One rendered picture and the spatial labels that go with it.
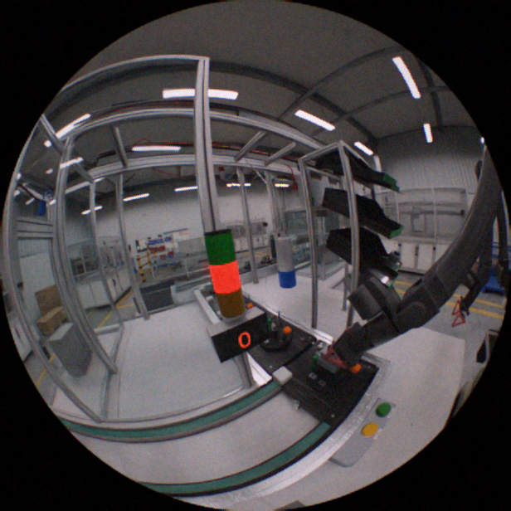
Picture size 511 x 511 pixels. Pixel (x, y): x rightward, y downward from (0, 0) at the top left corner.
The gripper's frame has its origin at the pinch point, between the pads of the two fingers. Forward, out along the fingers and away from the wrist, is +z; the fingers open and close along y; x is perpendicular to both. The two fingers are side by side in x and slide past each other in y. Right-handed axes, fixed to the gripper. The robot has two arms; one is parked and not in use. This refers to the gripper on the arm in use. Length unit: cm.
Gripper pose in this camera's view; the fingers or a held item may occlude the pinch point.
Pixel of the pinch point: (332, 352)
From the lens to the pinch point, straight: 45.0
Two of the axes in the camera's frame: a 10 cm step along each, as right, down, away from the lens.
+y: -8.3, 2.1, -5.2
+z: -2.5, 7.0, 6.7
